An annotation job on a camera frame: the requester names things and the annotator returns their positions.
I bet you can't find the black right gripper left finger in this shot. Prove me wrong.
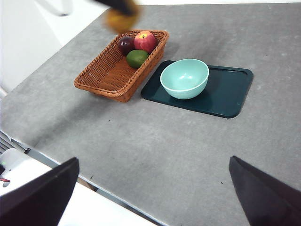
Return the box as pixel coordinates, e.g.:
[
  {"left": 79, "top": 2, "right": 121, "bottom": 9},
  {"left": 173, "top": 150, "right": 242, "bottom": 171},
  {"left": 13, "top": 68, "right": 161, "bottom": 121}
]
[{"left": 0, "top": 156, "right": 80, "bottom": 226}]

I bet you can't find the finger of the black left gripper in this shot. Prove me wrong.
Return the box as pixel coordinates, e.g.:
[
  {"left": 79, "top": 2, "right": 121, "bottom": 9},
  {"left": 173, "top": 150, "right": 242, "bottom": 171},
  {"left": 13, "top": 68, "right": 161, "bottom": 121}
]
[{"left": 94, "top": 0, "right": 138, "bottom": 15}]

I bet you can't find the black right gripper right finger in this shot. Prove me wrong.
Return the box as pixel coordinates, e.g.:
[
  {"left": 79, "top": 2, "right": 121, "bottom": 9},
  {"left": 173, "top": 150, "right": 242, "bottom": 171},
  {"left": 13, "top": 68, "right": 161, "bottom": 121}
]
[{"left": 229, "top": 155, "right": 301, "bottom": 226}]

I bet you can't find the brown kiwifruit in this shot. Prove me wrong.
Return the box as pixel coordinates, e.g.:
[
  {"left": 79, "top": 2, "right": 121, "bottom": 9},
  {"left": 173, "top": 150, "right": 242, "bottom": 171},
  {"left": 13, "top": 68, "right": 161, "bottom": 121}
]
[{"left": 103, "top": 1, "right": 143, "bottom": 34}]

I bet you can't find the teal ribbed bowl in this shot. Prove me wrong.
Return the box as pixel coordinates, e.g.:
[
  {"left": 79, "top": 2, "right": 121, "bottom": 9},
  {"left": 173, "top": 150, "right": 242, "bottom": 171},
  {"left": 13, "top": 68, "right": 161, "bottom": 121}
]
[{"left": 159, "top": 58, "right": 210, "bottom": 100}]

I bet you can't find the dark purple plum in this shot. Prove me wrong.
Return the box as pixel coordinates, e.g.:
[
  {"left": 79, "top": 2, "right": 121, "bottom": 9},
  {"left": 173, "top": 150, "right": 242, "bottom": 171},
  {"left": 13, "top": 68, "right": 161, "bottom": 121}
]
[{"left": 118, "top": 36, "right": 136, "bottom": 57}]

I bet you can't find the red apple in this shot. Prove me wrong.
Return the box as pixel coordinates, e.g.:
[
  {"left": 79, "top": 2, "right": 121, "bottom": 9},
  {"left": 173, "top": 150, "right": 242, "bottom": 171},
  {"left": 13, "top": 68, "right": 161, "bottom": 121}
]
[{"left": 134, "top": 31, "right": 158, "bottom": 54}]

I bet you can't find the white rounded device with lights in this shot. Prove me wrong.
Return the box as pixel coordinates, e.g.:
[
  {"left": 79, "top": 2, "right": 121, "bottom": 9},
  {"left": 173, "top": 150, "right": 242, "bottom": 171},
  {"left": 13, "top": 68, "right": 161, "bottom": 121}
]
[{"left": 0, "top": 147, "right": 28, "bottom": 189}]

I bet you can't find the green avocado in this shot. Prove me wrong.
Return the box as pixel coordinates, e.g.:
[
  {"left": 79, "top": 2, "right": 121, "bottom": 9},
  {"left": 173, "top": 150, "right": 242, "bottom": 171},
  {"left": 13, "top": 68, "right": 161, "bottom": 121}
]
[{"left": 126, "top": 49, "right": 150, "bottom": 69}]

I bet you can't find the brown wicker basket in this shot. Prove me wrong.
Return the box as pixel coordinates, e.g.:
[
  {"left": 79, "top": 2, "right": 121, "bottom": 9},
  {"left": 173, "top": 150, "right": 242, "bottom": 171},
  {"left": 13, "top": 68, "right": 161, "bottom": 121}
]
[{"left": 73, "top": 29, "right": 170, "bottom": 103}]

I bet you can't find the dark rectangular tray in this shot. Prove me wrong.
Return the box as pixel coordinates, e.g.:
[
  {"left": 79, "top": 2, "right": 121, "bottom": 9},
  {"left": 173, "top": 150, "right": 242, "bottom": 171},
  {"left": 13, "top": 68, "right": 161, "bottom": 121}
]
[{"left": 140, "top": 60, "right": 254, "bottom": 119}]

